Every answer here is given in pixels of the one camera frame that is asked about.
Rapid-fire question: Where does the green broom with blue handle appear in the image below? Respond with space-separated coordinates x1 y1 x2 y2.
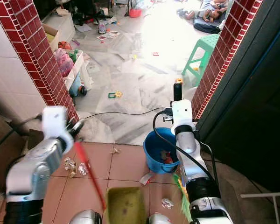
172 174 193 223

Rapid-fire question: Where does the olive dustpan with red handle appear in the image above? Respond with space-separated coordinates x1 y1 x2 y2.
74 142 148 224

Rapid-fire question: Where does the dark blue floor mattress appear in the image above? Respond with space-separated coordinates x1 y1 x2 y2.
193 18 223 35

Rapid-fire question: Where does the blue plastic bucket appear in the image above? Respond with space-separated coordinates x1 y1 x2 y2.
142 127 181 175

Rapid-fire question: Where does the flat brown cardboard piece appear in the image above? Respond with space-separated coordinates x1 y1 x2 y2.
27 128 46 150

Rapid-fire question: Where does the red rubbish in bucket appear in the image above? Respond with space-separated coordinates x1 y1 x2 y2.
160 150 174 164

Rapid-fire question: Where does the green plastic stool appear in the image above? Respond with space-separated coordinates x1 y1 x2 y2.
182 33 221 87

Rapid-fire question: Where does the white storage rack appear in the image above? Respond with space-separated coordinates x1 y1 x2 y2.
65 49 92 98

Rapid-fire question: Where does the pink plastic bag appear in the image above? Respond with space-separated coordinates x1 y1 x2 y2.
56 48 74 78

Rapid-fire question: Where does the white strip of paper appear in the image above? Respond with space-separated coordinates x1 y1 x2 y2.
139 172 155 185

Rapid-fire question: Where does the silver robot left leg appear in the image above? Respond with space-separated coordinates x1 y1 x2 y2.
69 209 97 224

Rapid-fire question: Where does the silver robot leg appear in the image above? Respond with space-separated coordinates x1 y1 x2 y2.
147 212 174 224
69 209 97 224

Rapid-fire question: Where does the person lying down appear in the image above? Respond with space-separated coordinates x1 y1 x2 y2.
182 0 230 23

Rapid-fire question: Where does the small red basket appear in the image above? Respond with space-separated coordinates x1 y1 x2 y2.
128 8 142 19

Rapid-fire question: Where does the open cardboard box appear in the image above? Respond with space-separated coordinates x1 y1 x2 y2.
43 23 62 50

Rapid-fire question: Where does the small grey canister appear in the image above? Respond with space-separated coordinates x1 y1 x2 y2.
98 21 107 35

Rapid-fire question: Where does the silver robot right leg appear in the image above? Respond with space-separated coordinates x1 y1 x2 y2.
147 212 174 224

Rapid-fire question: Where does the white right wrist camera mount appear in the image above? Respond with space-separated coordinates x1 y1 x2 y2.
170 99 195 134

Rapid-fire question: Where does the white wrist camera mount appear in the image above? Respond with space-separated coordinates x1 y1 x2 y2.
42 106 75 153
170 99 195 134

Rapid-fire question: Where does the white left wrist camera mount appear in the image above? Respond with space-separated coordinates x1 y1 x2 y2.
42 106 75 153

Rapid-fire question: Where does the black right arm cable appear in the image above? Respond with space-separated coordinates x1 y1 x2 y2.
153 110 221 188

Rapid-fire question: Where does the thin black floor cable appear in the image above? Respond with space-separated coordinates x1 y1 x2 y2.
78 108 165 121

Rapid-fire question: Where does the white metal rail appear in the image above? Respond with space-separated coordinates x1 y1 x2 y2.
240 186 280 224

